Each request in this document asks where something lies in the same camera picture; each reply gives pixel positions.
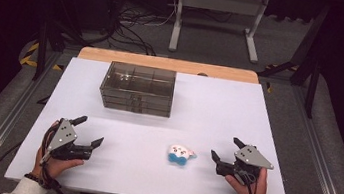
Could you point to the white and blue plush toy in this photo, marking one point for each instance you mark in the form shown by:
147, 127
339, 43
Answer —
179, 153

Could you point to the aluminium rail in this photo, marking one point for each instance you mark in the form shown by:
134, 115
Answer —
320, 157
4, 128

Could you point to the black metal stand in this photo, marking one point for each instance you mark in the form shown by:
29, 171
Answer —
41, 53
312, 92

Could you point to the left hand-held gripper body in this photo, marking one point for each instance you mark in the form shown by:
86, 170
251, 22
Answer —
64, 136

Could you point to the yellow black hazard tape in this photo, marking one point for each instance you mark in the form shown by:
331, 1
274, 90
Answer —
27, 57
281, 67

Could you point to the person's left hand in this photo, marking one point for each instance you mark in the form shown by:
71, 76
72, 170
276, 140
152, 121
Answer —
58, 166

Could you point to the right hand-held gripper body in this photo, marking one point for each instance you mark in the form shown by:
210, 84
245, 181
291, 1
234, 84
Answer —
251, 158

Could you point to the short yellow black tape strip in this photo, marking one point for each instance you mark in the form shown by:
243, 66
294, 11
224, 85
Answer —
269, 88

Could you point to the transparent grey drawer box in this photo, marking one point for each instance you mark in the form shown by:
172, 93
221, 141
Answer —
137, 87

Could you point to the white metal desk frame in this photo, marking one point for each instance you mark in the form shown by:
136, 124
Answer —
219, 3

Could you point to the white table board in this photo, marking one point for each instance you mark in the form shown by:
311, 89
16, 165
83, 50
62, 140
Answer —
211, 115

